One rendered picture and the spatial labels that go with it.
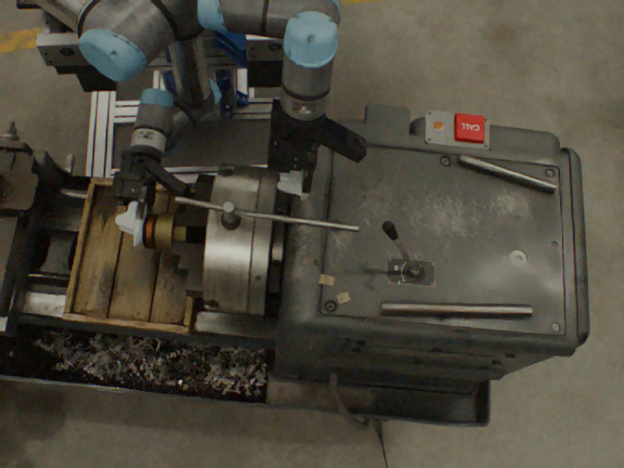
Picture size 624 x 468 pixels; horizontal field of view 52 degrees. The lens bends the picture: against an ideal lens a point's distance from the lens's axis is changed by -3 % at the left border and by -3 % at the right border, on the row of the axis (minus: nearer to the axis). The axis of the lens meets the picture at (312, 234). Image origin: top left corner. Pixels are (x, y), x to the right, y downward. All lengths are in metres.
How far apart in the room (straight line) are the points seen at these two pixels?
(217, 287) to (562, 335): 0.66
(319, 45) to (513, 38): 2.31
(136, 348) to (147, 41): 0.96
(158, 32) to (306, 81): 0.38
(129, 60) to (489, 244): 0.75
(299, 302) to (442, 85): 1.89
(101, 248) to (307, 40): 0.90
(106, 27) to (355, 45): 1.88
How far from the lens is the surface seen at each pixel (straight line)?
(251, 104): 2.54
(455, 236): 1.29
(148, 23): 1.25
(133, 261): 1.64
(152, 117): 1.50
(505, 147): 1.40
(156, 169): 1.46
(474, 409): 1.98
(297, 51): 0.96
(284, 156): 1.08
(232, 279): 1.29
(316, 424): 2.43
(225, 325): 1.59
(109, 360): 1.92
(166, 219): 1.41
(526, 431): 2.60
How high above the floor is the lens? 2.43
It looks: 71 degrees down
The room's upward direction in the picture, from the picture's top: 11 degrees clockwise
